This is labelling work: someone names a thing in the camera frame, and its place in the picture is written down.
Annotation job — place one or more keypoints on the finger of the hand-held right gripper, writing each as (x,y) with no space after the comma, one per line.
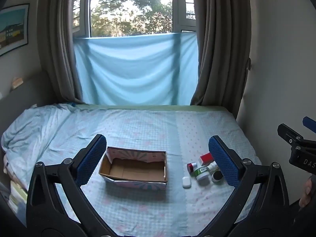
(288,134)
(309,122)

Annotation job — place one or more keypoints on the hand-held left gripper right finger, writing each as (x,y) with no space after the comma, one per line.
(222,163)

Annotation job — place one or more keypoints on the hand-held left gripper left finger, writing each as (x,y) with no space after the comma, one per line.
(91,160)

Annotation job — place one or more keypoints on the round black tin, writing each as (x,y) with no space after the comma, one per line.
(217,177)

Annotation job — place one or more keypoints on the small red box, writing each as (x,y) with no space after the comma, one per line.
(206,158)

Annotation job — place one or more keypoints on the green-label jar with white lid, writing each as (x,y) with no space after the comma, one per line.
(201,175)

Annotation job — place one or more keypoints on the small red-capped jar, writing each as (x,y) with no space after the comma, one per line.
(191,167)

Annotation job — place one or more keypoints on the cardboard box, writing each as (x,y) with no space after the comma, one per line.
(135,170)

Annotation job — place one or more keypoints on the person's right hand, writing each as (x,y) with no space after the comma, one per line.
(307,192)

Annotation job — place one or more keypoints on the white plastic bottle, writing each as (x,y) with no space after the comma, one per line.
(211,167)

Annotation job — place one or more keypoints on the white earbuds case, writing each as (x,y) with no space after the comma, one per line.
(186,182)

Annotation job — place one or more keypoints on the crumpled light blue quilt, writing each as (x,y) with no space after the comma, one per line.
(32,128)

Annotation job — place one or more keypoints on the stack of books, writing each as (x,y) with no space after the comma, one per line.
(18,196)

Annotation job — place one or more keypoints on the light blue window cloth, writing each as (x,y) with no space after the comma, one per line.
(135,71)

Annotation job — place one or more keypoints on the small beige box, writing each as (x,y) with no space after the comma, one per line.
(17,82)

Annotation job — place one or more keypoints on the grey-brown curtain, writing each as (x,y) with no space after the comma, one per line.
(217,42)
(59,42)

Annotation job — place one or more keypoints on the framed wall poster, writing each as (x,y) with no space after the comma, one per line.
(13,28)

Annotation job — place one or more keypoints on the window with grey frame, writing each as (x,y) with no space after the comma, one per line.
(130,7)

